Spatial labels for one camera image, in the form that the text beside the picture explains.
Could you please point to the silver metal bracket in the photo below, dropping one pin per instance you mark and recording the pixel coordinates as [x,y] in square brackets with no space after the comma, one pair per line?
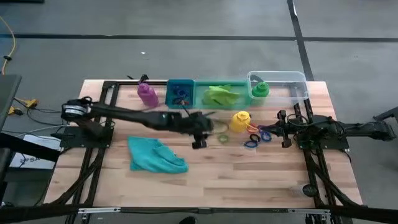
[308,211]
[98,211]

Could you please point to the blue plastic bin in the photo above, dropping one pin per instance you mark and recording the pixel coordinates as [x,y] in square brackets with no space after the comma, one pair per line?
[170,85]

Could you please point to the purple spiral wrist coil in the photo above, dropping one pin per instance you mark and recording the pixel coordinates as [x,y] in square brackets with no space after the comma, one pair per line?
[260,126]

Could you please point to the clear plastic bin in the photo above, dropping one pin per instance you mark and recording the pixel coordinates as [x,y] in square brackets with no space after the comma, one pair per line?
[286,87]

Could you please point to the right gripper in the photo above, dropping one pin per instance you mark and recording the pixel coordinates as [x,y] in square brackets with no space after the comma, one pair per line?
[286,130]

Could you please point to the black table clamp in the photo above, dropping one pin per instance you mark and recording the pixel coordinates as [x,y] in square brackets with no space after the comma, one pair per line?
[143,78]

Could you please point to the black stand foot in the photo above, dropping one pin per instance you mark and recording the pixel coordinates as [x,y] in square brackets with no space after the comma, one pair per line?
[387,114]

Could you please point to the black stand beam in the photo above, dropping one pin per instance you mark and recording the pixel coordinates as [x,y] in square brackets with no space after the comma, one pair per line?
[28,149]

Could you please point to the magenta sports bottle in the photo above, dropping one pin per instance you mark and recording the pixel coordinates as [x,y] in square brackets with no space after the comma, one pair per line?
[148,95]

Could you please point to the black round knob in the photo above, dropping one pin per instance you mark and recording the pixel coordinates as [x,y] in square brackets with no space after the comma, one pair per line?
[309,190]

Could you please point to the white printed box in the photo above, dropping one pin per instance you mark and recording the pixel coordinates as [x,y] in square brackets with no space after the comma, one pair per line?
[37,161]

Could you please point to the green sports bottle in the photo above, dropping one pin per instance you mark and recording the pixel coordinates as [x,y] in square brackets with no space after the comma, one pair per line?
[260,89]

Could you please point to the teal microfibre towel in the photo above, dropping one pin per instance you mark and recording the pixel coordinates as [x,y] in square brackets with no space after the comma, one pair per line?
[152,155]

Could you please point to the yellow sports bottle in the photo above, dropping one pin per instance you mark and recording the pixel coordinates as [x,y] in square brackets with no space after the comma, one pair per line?
[240,121]

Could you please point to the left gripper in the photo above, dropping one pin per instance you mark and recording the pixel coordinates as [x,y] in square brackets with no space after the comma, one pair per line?
[196,124]

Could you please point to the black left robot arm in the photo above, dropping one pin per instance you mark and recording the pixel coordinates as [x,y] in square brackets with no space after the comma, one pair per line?
[124,114]

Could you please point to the green microfibre towel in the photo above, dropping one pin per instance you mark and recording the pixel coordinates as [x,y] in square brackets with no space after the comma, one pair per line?
[220,96]

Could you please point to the black aluminium rig frame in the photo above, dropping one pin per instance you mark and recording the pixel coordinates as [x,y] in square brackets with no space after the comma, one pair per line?
[124,82]

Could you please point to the orange spiral wrist coil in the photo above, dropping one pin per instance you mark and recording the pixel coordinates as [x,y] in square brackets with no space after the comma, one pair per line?
[257,129]
[186,102]

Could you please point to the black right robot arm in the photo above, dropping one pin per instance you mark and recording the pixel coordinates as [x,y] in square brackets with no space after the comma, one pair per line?
[357,129]

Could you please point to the teal translucent bin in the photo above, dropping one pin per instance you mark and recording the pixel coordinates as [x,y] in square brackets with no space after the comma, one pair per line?
[245,99]

